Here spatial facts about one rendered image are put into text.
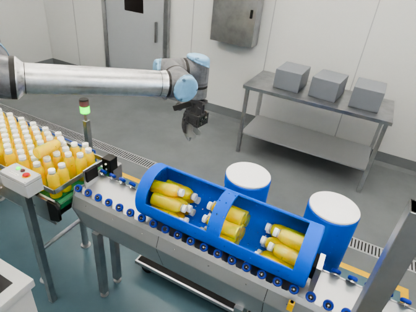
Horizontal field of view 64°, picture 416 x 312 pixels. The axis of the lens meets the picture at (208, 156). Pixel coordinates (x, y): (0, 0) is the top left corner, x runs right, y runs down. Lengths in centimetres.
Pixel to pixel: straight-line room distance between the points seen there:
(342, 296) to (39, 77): 148
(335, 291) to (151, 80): 123
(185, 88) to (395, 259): 78
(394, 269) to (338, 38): 367
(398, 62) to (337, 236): 291
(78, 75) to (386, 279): 104
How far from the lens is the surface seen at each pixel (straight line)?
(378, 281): 111
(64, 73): 104
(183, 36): 522
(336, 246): 202
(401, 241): 101
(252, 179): 204
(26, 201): 212
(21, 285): 147
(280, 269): 150
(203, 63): 129
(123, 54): 591
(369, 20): 444
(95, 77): 105
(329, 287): 173
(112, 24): 594
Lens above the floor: 220
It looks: 32 degrees down
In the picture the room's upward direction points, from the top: 6 degrees clockwise
